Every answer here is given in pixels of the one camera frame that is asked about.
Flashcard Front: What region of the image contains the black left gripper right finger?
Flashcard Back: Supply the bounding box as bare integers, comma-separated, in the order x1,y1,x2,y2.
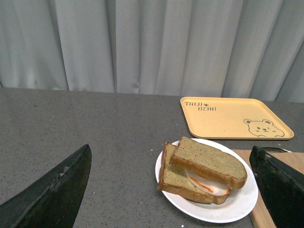
249,146,304,228

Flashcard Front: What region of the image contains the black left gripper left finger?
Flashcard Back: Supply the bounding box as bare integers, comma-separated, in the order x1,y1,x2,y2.
0,144,92,228

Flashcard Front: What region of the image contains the white plate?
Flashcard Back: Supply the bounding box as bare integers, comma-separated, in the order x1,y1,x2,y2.
163,139,258,223

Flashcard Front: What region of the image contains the bread slice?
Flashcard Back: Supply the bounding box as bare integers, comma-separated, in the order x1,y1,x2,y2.
157,142,228,205
170,136,247,189

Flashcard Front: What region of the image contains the white orange sandwich filling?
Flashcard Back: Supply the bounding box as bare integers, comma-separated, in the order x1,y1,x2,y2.
184,170,232,196

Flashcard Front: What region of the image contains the yellow bear tray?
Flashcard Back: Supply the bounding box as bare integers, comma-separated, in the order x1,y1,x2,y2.
180,97,294,140

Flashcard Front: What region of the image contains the grey curtain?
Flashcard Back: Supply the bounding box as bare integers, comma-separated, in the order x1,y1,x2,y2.
0,0,304,102

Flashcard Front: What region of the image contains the black cutting board cord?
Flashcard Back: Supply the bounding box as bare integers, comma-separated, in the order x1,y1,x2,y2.
262,147,292,153

